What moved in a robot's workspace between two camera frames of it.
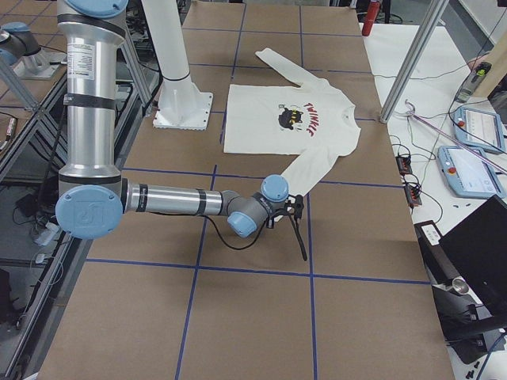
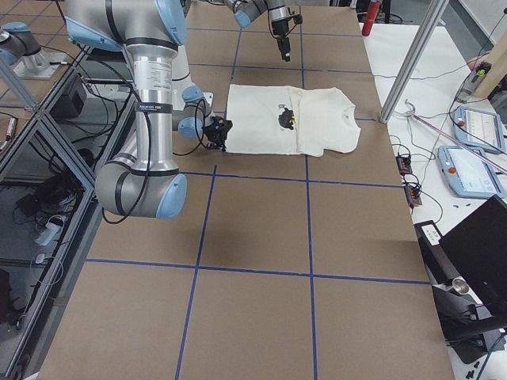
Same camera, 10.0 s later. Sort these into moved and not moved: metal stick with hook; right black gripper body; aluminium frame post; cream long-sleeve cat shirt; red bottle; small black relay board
Moved: cream long-sleeve cat shirt; right black gripper body
Not moved: small black relay board; red bottle; metal stick with hook; aluminium frame post
